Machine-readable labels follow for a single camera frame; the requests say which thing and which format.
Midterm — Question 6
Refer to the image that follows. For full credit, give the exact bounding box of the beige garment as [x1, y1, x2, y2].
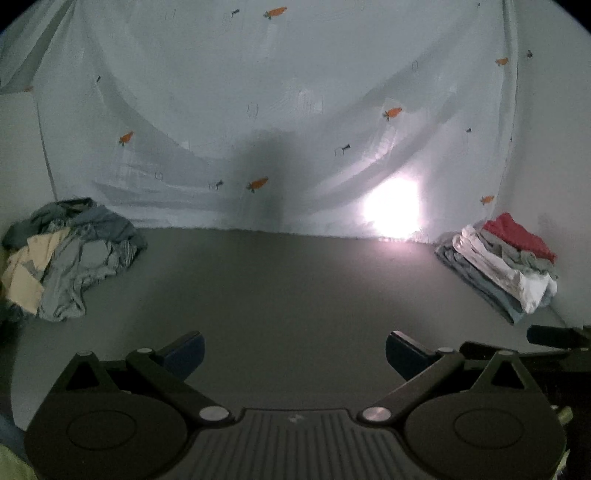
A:
[2, 228, 71, 313]

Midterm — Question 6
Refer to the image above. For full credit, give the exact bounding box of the stack of folded clothes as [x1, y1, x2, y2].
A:
[435, 242, 552, 326]

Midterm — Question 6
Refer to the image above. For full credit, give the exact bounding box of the light grey crumpled garment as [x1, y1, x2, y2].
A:
[39, 237, 139, 322]

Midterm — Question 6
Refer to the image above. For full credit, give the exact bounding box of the red garment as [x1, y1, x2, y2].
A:
[482, 212, 558, 262]

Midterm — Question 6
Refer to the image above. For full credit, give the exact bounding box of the grey folded garment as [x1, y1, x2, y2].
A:
[480, 231, 560, 281]

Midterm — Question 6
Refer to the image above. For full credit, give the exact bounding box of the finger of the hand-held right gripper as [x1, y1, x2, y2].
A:
[526, 324, 591, 350]
[461, 340, 591, 366]

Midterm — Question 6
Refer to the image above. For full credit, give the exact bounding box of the pile of crumpled clothes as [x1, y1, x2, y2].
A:
[4, 198, 148, 271]

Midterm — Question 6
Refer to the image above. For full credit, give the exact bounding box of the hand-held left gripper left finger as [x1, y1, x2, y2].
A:
[46, 330, 234, 424]

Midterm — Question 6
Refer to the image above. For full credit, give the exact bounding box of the white folded garment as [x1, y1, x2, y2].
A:
[452, 224, 558, 313]

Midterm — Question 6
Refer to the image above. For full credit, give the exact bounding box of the white carrot print sheet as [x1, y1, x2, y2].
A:
[0, 0, 591, 245]

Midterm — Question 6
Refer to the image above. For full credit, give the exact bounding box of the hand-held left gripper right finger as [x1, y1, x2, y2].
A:
[360, 330, 550, 423]

